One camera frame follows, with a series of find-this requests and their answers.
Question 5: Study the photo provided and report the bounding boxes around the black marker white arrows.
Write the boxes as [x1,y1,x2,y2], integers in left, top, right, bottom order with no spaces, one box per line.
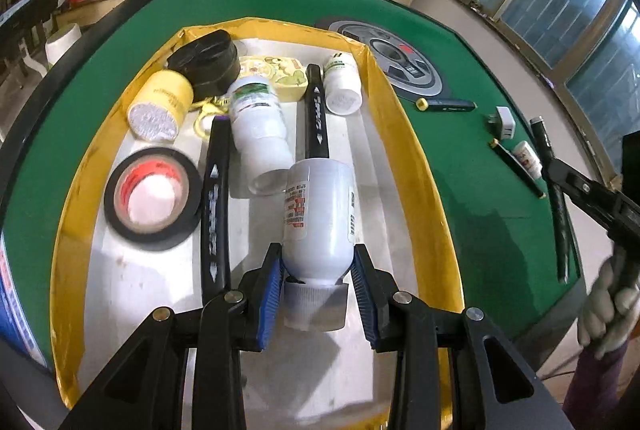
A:
[201,117,232,305]

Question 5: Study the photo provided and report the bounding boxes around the white bottle green label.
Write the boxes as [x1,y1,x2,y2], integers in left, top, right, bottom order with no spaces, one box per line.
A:
[229,75,294,196]

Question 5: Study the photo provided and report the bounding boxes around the yellow tape roll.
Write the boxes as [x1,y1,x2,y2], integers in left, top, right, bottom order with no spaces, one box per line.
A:
[127,69,193,143]

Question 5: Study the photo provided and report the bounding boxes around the long black textured stick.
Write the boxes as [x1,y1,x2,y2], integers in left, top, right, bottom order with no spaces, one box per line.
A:
[529,117,572,283]

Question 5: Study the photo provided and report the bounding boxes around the white bottle printed label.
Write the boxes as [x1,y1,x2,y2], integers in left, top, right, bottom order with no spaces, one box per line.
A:
[323,52,362,116]

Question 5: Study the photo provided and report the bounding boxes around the white bottle red label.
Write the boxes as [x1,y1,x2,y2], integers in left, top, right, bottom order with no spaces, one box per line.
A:
[282,158,357,332]

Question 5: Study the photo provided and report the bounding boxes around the white power adapter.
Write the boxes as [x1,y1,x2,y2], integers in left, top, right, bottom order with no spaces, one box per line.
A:
[487,106,516,141]

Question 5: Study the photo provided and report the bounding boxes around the black marker yellow cap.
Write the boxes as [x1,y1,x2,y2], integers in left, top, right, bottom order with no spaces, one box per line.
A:
[416,97,476,112]

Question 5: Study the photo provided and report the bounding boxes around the black pen gold tips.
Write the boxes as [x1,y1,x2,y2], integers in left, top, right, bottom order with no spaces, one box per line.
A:
[488,138,546,199]

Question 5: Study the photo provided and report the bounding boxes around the grey round table centre panel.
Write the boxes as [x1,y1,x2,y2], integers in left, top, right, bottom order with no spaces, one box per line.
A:
[314,16,451,100]

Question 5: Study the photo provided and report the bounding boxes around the white gloved right hand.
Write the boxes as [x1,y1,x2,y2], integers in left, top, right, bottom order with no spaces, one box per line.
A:
[578,246,639,360]

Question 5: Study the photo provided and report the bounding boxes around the small white red-label bottle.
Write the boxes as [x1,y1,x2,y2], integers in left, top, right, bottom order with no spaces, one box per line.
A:
[512,141,542,181]

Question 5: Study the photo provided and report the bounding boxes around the black tape red core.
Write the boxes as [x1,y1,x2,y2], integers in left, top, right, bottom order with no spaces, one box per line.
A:
[103,147,202,251]

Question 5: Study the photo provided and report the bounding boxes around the yellow cardboard tray box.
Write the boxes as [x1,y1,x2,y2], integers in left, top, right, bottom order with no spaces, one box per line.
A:
[48,16,467,430]

